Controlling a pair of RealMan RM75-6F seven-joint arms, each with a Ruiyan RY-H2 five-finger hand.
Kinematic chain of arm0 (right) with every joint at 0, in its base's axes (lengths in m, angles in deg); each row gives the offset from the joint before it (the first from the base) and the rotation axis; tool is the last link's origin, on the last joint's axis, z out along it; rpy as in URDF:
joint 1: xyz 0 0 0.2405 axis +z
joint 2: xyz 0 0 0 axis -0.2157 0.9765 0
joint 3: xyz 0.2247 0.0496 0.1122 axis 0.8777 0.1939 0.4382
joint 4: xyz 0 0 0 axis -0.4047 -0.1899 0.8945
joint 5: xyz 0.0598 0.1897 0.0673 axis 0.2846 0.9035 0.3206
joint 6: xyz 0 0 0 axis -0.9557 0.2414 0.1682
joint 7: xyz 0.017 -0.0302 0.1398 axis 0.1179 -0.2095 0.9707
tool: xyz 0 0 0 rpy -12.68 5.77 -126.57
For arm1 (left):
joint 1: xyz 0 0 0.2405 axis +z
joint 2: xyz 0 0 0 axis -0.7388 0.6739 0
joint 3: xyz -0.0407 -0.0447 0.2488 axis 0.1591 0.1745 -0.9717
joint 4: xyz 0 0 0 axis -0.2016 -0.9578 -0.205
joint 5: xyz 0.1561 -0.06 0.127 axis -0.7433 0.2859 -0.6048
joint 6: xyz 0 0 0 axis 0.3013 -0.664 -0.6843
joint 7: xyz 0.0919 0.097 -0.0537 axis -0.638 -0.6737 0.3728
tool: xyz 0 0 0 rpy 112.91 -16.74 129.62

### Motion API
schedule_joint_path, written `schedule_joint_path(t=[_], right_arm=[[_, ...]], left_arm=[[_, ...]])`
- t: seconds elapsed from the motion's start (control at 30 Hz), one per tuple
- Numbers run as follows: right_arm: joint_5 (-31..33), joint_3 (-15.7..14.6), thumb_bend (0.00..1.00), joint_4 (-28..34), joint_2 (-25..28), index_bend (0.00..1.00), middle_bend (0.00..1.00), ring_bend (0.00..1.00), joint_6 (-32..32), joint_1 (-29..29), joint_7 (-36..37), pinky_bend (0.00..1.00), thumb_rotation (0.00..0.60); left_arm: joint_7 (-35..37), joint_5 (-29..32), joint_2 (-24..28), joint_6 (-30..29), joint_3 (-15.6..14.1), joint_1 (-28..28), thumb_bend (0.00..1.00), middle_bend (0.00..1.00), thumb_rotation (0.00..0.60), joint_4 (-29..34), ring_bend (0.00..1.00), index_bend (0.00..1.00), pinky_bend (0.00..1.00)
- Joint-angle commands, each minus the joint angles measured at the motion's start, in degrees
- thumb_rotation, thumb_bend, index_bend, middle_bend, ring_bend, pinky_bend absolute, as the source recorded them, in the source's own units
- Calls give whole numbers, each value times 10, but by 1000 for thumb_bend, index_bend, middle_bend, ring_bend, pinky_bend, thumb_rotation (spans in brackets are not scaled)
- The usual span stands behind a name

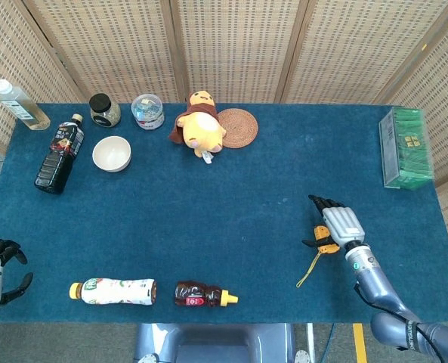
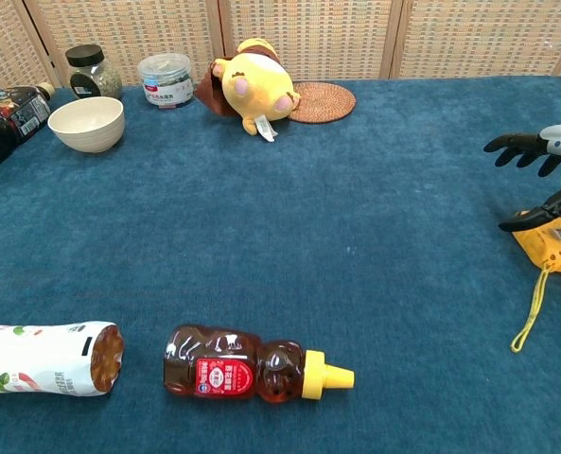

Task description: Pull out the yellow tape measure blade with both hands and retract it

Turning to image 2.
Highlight yellow tape measure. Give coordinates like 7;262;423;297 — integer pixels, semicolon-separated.
510;209;561;354

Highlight round woven rattan coaster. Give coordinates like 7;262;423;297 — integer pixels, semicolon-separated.
287;80;358;125

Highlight blue table cloth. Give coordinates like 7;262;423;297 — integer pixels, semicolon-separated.
0;75;561;454

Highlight woven folding screen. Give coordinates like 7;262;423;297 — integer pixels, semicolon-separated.
0;0;561;91

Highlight yellow plush toy brown cape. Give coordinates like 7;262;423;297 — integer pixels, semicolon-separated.
193;37;302;143

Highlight clear round plastic container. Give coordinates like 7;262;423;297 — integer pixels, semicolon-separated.
136;52;195;111

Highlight bear-shaped honey bottle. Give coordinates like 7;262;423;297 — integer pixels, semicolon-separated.
163;323;356;406

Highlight glass jar black lid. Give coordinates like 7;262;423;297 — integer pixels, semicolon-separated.
64;44;123;100

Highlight cream bowl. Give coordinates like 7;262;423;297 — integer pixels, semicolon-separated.
46;96;126;154

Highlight dark tea bottle black label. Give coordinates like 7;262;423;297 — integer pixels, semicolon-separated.
0;82;56;183

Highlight white-sleeved tea drink bottle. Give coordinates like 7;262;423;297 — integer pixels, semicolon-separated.
0;321;126;397

